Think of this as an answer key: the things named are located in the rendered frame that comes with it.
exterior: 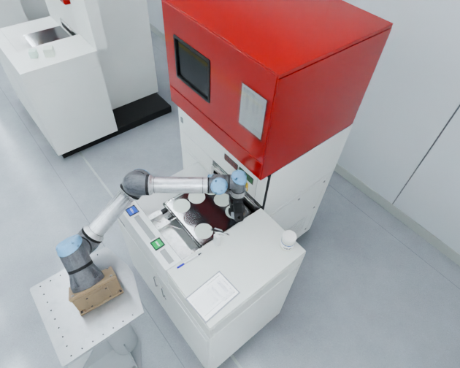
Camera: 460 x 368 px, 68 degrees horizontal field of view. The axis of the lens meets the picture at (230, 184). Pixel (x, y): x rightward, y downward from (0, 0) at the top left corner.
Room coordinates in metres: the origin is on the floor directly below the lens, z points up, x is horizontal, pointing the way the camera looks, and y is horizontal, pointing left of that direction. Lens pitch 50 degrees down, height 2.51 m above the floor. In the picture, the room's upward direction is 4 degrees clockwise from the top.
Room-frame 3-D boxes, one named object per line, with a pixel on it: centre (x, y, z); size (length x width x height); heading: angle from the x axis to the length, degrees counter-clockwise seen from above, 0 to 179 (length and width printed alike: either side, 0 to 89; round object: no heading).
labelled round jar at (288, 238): (0.92, -0.31, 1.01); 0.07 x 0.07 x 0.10
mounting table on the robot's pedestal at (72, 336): (0.63, 0.64, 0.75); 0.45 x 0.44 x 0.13; 131
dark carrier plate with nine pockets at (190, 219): (1.17, 0.12, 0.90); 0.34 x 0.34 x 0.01; 43
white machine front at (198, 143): (1.46, 0.08, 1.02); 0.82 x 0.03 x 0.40; 43
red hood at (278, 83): (1.67, -0.15, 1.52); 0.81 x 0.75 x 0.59; 43
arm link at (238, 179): (1.12, -0.04, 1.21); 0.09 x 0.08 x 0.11; 95
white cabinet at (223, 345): (1.04, 0.14, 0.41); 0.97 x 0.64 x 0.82; 43
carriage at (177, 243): (0.97, 0.30, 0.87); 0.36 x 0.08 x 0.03; 43
